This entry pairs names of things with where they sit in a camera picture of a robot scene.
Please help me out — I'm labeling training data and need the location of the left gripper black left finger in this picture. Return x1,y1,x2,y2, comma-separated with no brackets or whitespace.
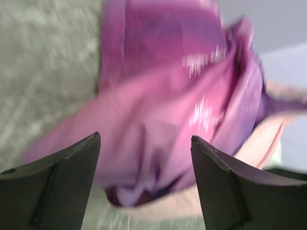
0,132,101,230

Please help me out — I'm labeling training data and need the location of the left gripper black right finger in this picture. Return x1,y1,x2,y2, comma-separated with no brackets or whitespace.
191,136,307,230

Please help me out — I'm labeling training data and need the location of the pink pillowcase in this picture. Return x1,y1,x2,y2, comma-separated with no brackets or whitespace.
121,82,307,221

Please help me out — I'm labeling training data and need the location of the purple princess print pillowcase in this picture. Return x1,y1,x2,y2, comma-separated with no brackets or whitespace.
23,0,307,207

